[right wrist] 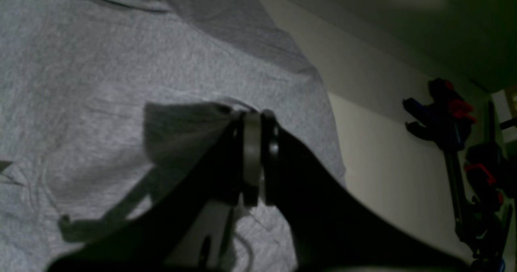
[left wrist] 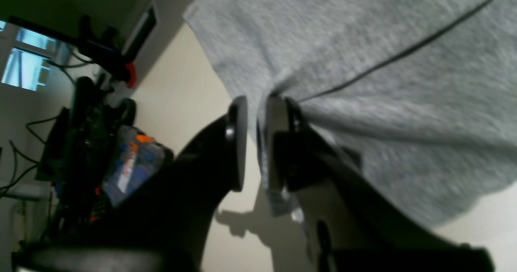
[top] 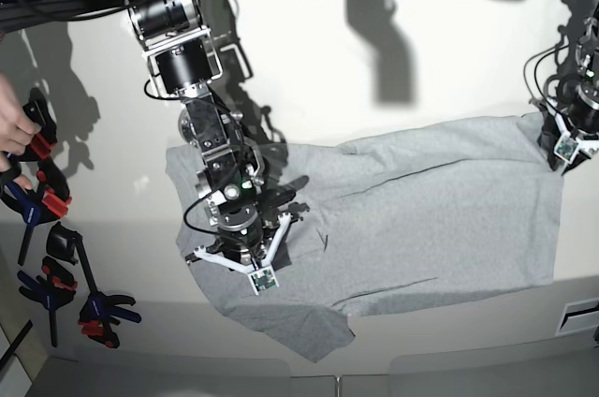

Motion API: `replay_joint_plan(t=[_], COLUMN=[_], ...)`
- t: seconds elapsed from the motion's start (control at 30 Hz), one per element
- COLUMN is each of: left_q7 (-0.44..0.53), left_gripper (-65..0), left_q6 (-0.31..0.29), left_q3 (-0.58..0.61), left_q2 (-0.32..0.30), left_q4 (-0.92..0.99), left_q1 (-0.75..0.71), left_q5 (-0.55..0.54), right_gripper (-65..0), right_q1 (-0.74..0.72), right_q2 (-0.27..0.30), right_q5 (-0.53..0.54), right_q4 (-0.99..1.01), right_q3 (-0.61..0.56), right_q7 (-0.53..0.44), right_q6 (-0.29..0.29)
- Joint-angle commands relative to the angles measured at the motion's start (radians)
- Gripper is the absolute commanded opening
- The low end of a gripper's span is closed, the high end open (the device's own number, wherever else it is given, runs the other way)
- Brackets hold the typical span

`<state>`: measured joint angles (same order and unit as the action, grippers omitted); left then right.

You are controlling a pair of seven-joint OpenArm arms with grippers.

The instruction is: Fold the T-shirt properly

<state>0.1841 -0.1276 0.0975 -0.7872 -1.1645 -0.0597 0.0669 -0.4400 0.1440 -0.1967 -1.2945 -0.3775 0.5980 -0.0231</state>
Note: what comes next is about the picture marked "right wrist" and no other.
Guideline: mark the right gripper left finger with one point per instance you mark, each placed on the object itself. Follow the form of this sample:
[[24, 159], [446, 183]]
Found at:
[[189, 229]]

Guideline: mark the long bar clamp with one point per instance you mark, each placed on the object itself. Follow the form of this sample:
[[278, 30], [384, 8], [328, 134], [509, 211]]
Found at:
[[447, 122]]

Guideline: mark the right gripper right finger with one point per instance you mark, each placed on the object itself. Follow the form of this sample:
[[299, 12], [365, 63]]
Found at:
[[332, 231]]

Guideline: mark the grey T-shirt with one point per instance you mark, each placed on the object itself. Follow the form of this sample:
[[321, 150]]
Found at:
[[107, 104]]

